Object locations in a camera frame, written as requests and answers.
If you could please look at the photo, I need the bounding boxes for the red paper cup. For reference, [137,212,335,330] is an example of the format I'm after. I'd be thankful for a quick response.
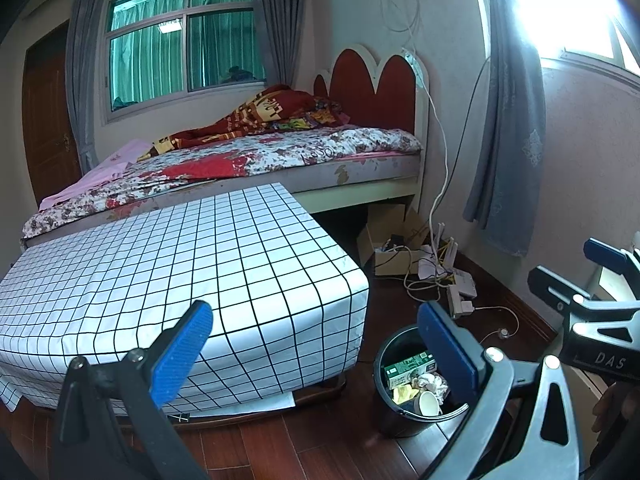
[417,390,445,418]

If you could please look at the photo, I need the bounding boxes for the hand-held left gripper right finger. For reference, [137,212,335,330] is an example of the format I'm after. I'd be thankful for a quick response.
[417,301,588,480]

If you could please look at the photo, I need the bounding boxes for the red printed blanket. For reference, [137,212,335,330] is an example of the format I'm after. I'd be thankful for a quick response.
[137,84,351,161]

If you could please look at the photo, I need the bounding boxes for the cardboard box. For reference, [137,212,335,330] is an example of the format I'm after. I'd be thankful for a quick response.
[356,203,436,277]

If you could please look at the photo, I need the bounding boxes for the white framed window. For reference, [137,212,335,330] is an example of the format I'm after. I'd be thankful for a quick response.
[102,0,268,123]

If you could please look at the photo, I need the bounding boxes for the black trash bin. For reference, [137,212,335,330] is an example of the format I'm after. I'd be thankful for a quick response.
[373,323,483,439]

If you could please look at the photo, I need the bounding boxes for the pink cloth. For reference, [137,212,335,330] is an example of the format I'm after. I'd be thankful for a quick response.
[39,140,153,211]

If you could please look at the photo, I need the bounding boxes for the white tissue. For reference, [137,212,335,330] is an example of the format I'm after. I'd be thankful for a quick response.
[417,372,448,401]

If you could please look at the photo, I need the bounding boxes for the thin white wall cables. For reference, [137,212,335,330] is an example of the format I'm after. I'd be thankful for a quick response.
[380,0,421,51]

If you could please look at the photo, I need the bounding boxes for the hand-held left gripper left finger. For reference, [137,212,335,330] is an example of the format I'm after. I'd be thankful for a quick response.
[52,300,216,480]

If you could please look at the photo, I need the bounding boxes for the white power strip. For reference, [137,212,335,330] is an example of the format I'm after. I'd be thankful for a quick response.
[446,285,468,318]

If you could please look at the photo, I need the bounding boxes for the white cable with inline switch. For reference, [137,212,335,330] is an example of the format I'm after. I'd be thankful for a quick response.
[472,305,521,343]

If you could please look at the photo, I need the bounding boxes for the person's right hand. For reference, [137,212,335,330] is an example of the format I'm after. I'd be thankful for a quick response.
[592,382,630,433]

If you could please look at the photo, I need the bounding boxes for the grey curtain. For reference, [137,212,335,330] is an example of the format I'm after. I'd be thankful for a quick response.
[462,0,551,258]
[65,0,113,173]
[250,0,303,93]

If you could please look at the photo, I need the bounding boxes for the green carton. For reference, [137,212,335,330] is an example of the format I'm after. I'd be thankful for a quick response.
[384,352,435,388]

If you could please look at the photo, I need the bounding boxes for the white router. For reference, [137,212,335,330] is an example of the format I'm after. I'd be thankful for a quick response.
[417,222,458,281]

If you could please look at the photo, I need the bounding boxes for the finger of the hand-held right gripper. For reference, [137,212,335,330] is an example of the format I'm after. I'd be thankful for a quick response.
[582,237,640,301]
[527,266,593,318]

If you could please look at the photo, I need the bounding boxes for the bright window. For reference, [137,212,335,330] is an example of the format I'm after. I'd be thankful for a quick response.
[515,0,640,73]

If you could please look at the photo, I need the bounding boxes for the black cable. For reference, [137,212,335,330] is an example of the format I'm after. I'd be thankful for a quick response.
[447,55,493,261]

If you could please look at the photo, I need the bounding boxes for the bed with red headboard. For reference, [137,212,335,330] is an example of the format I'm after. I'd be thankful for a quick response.
[20,42,431,251]

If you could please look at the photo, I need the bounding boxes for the brown wooden door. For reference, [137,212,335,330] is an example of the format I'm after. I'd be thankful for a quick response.
[22,22,83,206]

